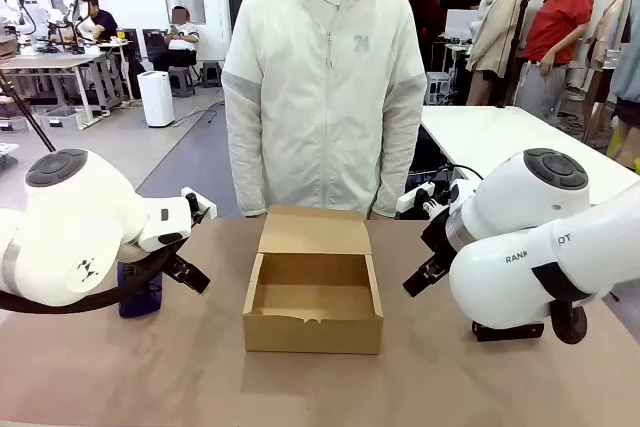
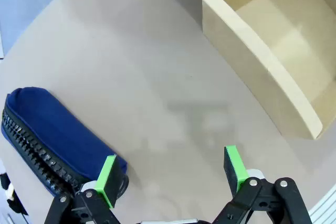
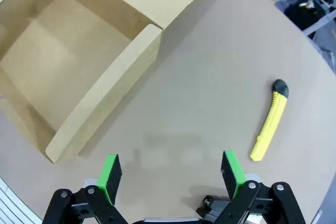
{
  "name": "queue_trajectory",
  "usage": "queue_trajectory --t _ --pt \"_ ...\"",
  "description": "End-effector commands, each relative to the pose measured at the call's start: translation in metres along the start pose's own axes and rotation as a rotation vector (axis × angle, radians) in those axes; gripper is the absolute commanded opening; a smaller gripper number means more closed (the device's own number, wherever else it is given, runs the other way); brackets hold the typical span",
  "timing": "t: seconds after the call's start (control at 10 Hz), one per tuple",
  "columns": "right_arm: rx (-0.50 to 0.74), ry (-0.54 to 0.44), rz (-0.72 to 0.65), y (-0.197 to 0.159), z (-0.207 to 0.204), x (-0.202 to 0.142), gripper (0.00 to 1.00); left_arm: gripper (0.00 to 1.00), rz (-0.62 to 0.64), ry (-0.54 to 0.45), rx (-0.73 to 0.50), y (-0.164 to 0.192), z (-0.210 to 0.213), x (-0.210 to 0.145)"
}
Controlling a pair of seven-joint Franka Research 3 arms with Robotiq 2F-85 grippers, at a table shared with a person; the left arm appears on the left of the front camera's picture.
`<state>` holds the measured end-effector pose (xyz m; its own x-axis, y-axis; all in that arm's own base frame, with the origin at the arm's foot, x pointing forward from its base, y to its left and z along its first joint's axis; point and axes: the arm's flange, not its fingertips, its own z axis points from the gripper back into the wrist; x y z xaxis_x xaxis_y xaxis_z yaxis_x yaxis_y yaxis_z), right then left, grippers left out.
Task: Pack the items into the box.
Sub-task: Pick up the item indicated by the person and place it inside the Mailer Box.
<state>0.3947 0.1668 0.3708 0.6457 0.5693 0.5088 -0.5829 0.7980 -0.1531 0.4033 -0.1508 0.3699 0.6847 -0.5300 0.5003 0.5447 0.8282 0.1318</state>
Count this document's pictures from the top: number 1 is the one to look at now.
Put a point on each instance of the person's left forearm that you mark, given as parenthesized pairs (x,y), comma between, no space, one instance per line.
(397,162)

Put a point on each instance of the person's right forearm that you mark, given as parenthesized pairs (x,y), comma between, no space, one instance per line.
(245,162)

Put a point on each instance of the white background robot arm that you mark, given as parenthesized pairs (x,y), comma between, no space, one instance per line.
(75,2)
(10,12)

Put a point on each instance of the grey plastic crate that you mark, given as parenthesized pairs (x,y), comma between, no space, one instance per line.
(437,89)

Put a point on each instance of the white sign board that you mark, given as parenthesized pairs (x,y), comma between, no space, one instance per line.
(460,24)

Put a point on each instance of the white air purifier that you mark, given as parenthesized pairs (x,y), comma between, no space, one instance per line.
(156,99)

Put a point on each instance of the man in black shirt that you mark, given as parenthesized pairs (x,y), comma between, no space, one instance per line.
(105,24)

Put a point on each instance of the mannequin in dark red top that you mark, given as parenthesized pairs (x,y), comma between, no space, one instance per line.
(425,12)

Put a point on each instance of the grey plastic stool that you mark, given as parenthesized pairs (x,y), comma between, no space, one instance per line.
(182,82)
(211,74)

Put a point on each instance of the grey workbench table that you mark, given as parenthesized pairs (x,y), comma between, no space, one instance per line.
(50,62)

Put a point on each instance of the clear plastic storage bin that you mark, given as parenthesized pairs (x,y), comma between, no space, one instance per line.
(60,119)

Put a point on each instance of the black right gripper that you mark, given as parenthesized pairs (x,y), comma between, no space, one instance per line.
(439,237)

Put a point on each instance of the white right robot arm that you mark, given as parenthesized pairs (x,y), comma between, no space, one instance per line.
(500,277)

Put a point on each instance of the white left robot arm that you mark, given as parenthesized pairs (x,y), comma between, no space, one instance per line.
(75,207)

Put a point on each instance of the open brown cardboard box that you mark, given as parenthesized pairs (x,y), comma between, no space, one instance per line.
(310,334)

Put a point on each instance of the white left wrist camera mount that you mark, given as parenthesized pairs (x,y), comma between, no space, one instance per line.
(202,208)

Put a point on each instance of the person in red t-shirt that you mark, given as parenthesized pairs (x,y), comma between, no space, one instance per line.
(557,22)

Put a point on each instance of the person in white jacket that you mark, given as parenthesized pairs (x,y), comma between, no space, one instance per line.
(325,97)

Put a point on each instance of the black tripod leg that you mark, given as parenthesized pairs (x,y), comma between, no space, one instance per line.
(30,117)

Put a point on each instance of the navy blue zipper pouch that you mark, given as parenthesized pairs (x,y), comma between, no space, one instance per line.
(142,304)

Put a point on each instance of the mannequin in beige coat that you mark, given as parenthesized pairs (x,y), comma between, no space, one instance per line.
(497,32)

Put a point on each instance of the seated man in white shirt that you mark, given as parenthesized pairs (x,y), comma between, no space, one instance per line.
(182,37)

